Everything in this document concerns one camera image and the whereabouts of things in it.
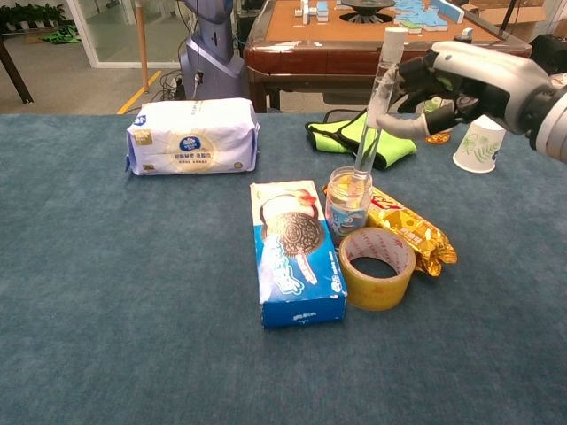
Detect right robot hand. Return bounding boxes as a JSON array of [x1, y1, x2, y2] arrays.
[[375, 41, 555, 139]]

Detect clear test tube white cap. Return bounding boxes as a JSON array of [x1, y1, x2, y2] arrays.
[[353, 27, 406, 182]]

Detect black bag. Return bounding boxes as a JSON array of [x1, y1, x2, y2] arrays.
[[529, 33, 567, 77]]

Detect white paper cup leaf print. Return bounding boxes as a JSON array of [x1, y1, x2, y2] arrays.
[[452, 115, 509, 174]]

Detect amber tea bottle green label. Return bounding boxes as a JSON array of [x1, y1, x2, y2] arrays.
[[416, 27, 475, 145]]

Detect large cluster blue mahjong tiles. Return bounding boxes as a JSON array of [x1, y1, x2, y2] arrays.
[[392, 0, 466, 35]]

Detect green microfiber cloth black trim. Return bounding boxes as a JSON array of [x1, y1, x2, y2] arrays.
[[304, 108, 418, 172]]

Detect black mahjong table hub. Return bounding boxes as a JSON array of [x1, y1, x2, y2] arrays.
[[338, 0, 397, 23]]

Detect brown mahjong table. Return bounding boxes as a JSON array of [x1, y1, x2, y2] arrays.
[[243, 0, 533, 114]]

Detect yellow foil snack packet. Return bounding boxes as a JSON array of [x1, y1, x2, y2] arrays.
[[322, 184, 458, 278]]

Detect small cluster blue mahjong tiles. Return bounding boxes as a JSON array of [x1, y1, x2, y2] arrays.
[[294, 0, 331, 24]]

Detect glass jar with cartoon label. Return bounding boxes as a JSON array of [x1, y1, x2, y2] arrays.
[[324, 166, 375, 247]]

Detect yellow packing tape roll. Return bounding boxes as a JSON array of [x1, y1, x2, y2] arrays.
[[338, 227, 417, 312]]

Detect blue Oreo cookie box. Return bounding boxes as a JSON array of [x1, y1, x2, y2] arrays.
[[249, 179, 348, 329]]

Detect white tissue pack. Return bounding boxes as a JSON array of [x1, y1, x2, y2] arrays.
[[124, 97, 261, 177]]

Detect wooden pole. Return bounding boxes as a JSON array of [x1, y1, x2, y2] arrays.
[[134, 0, 151, 94]]

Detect green cloth on floor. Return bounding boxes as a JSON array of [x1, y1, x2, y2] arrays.
[[41, 24, 83, 45]]

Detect row of potted plants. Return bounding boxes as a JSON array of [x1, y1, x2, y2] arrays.
[[0, 2, 67, 32]]

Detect dark table leg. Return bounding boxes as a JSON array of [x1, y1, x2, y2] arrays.
[[0, 37, 35, 105]]

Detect purple grey robot pedestal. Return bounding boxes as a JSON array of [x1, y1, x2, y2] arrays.
[[178, 0, 247, 101]]

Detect cables and power strip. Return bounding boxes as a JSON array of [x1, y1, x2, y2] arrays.
[[152, 70, 187, 102]]

